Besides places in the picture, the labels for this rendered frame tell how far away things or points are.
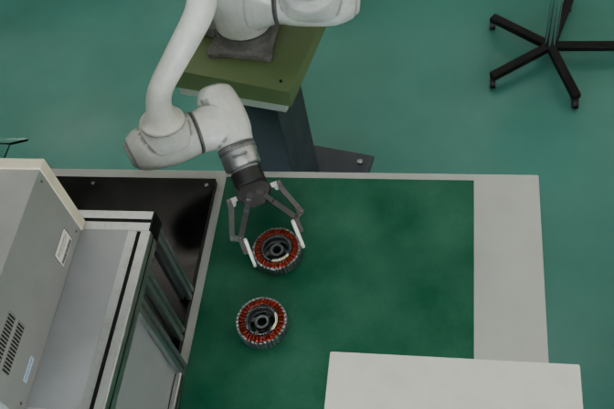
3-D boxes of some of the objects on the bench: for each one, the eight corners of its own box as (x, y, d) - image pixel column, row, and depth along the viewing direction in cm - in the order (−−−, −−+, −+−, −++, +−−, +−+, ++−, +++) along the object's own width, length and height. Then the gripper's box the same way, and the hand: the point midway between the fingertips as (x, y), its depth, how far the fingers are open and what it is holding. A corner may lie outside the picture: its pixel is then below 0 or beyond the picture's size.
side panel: (174, 364, 179) (128, 296, 153) (187, 364, 178) (143, 297, 153) (145, 497, 163) (89, 445, 137) (160, 498, 163) (105, 447, 137)
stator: (234, 347, 179) (230, 340, 176) (245, 301, 185) (241, 293, 182) (283, 352, 177) (280, 345, 174) (292, 306, 183) (291, 298, 180)
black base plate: (-16, 179, 217) (-20, 174, 216) (217, 183, 206) (215, 178, 204) (-84, 344, 191) (-90, 340, 189) (179, 360, 179) (176, 355, 178)
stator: (248, 246, 194) (245, 237, 191) (292, 227, 195) (290, 219, 192) (263, 283, 187) (260, 276, 184) (309, 265, 188) (307, 256, 185)
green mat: (227, 176, 207) (226, 176, 207) (473, 180, 196) (473, 180, 196) (141, 586, 154) (141, 586, 154) (473, 623, 143) (473, 623, 143)
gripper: (195, 184, 187) (231, 276, 185) (291, 148, 189) (328, 237, 187) (198, 188, 194) (232, 277, 192) (291, 153, 197) (325, 239, 194)
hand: (276, 249), depth 190 cm, fingers closed on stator, 11 cm apart
